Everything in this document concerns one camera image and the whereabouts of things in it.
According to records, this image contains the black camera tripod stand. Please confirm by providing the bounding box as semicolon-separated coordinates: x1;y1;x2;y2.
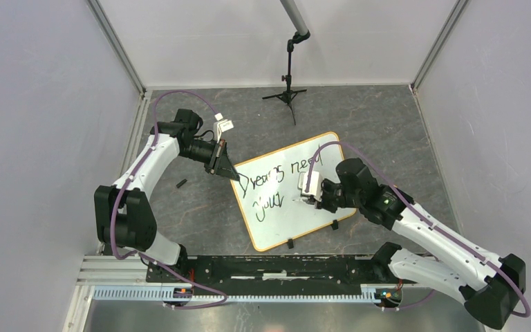
262;30;310;125

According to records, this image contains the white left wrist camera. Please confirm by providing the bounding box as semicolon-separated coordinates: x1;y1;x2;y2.
212;113;234;142

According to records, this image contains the yellow framed whiteboard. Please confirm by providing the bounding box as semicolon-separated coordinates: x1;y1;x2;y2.
232;131;356;252

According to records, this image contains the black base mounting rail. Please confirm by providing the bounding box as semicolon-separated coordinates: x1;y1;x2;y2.
145;254;418;297

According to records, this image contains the grey overhead pole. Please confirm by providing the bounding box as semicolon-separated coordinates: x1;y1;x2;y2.
280;0;310;37

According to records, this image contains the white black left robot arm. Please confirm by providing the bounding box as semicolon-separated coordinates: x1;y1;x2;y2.
94;109;240;282

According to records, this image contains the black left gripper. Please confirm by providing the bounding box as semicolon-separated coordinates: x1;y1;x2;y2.
180;138;239;181

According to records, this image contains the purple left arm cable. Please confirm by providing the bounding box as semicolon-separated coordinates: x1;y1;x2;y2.
109;91;229;310

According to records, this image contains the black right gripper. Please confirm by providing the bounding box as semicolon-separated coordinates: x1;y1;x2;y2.
306;178;362;213

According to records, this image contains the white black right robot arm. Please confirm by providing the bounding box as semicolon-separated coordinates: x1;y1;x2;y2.
299;158;530;330

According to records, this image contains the light blue cable duct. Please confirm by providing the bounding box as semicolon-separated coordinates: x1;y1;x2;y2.
92;285;398;306

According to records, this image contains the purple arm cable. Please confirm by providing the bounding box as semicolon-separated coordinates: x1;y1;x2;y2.
109;91;229;310
304;140;531;318

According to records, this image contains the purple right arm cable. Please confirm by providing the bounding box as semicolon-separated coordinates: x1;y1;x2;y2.
304;140;531;318

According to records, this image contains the black marker cap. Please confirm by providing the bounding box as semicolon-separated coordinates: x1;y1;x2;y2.
176;179;187;188

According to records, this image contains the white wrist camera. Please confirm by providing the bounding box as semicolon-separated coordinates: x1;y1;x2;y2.
297;171;324;205
212;113;234;142

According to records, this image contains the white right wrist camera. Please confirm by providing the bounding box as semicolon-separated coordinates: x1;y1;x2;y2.
297;171;324;205

